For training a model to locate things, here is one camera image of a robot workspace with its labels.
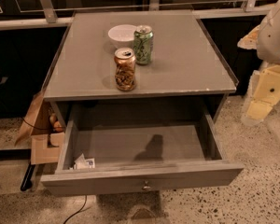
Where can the black bar on floor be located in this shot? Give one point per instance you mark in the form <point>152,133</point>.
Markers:
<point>26,182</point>

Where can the grey drawer cabinet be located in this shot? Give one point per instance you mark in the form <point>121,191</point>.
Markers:
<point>184,60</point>

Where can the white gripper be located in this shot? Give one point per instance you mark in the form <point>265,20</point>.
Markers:
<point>274,36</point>

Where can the green soda can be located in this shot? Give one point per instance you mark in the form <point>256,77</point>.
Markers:
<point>143,44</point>

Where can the brown cardboard box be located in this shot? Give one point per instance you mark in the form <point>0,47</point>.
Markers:
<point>42,128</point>

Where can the metal drawer knob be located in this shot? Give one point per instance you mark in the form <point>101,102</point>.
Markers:
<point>146,186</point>

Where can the orange soda can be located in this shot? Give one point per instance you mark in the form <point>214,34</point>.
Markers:
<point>125,69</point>

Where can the open grey top drawer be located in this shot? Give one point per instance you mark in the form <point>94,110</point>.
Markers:
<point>171,148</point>

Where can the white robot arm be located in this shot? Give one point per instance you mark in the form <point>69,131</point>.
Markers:
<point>268,45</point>

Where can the white ceramic bowl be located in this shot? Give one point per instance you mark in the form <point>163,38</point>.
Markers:
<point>122,36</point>

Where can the white paper packet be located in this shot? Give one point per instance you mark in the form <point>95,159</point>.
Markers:
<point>82,163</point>

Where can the metal window railing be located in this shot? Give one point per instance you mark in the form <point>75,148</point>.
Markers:
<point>46,6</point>

